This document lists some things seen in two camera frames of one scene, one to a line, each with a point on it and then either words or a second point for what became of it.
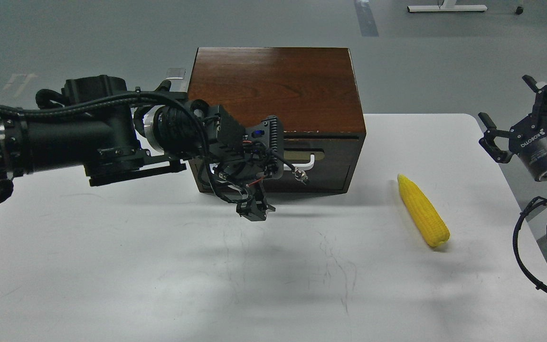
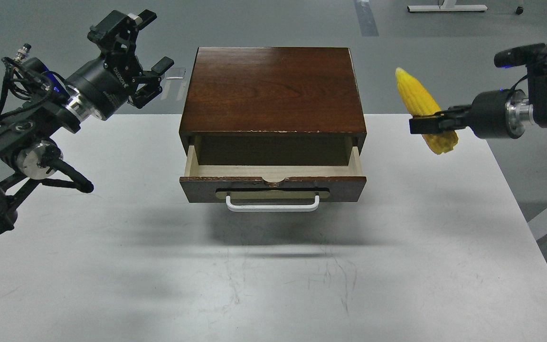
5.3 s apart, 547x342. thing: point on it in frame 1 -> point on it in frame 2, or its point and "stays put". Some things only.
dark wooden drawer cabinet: x=313 y=89 stays put
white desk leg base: x=449 y=5 stays put
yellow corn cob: x=428 y=219 -> x=420 y=102
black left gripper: x=248 y=154 -> x=102 y=89
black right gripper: x=541 y=140 -> x=496 y=114
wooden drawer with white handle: x=325 y=162 -> x=273 y=188
